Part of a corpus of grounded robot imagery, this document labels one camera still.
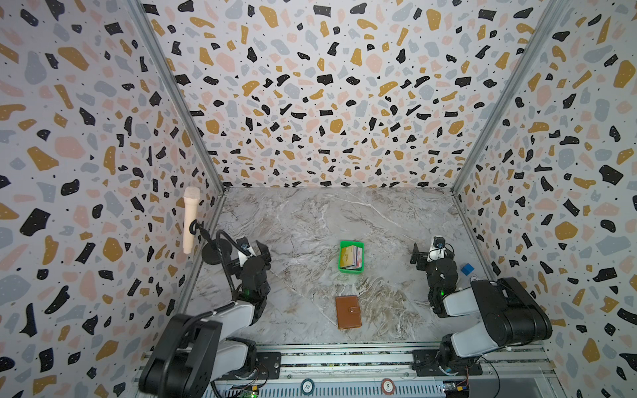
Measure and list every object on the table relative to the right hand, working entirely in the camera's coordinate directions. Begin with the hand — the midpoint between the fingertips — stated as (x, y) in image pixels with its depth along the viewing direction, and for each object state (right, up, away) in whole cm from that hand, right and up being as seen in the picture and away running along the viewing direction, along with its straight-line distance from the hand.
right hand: (436, 245), depth 90 cm
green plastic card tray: (-30, -1, +11) cm, 32 cm away
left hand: (-66, +1, -6) cm, 66 cm away
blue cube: (+13, -10, +3) cm, 17 cm away
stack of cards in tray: (-31, -5, +4) cm, 32 cm away
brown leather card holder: (-32, -22, -7) cm, 40 cm away
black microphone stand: (-86, -3, +6) cm, 86 cm away
